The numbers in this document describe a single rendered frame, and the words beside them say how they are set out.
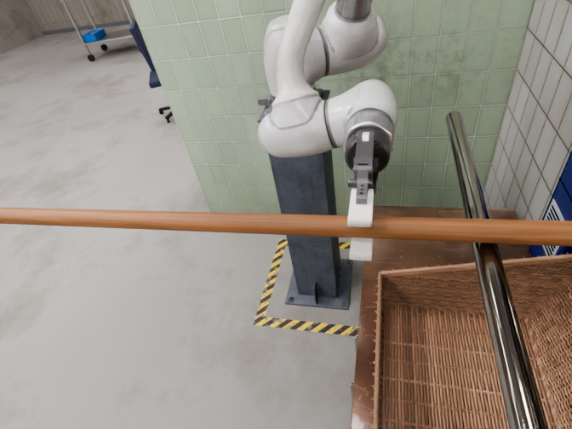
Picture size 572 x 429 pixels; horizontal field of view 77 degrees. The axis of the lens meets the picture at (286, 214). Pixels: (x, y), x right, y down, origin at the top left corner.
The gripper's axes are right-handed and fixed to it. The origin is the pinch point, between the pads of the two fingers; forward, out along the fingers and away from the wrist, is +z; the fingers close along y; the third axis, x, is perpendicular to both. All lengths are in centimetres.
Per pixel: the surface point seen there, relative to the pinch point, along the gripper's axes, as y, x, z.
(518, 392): 1.6, -15.0, 19.3
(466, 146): 1.6, -16.4, -22.2
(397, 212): 61, -9, -72
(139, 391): 119, 100, -12
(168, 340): 119, 97, -37
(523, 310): 57, -40, -29
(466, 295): 53, -26, -29
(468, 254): 61, -31, -52
